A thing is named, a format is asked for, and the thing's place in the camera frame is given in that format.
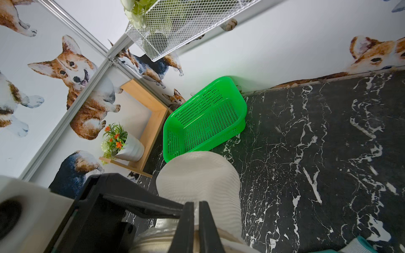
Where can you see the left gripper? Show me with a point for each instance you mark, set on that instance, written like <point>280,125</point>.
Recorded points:
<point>94,222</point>

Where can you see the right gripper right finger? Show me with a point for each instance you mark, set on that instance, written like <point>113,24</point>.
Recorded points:
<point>209,239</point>

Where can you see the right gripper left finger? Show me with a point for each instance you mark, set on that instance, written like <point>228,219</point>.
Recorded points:
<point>183,240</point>

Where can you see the cream mesh laundry bag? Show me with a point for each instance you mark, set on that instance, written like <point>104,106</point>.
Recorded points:
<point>194,177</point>

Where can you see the wooden shelf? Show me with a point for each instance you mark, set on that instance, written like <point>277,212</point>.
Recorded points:
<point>159,114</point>

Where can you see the potted flower plant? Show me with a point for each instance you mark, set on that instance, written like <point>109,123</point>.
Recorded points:
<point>119,144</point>

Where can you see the green plastic basket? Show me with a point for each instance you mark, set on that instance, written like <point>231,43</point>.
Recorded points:
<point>211,117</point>

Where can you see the green rubber glove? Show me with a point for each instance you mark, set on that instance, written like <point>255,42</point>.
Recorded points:
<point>357,245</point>

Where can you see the white flower fern bouquet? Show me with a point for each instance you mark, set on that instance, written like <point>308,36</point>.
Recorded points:
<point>135,10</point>

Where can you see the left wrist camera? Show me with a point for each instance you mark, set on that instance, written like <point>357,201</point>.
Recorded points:
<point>30,216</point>

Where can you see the white wire wall basket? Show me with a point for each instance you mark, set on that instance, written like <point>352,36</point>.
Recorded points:
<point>172,24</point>

